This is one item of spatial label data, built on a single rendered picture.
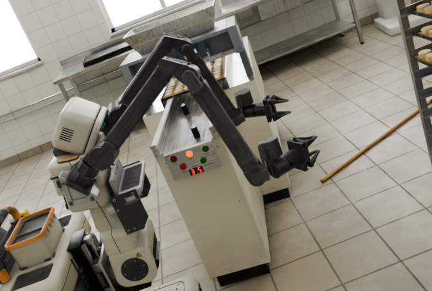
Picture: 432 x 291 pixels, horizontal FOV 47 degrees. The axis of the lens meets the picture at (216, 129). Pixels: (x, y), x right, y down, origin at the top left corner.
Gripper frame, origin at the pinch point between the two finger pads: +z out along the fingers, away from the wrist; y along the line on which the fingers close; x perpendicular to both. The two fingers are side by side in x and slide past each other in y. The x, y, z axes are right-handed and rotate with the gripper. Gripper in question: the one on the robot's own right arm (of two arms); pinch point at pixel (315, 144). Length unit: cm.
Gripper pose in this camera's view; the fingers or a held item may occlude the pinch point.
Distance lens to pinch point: 169.4
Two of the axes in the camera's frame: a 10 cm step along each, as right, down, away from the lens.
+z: 7.8, -4.1, 4.7
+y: 2.5, 9.0, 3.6
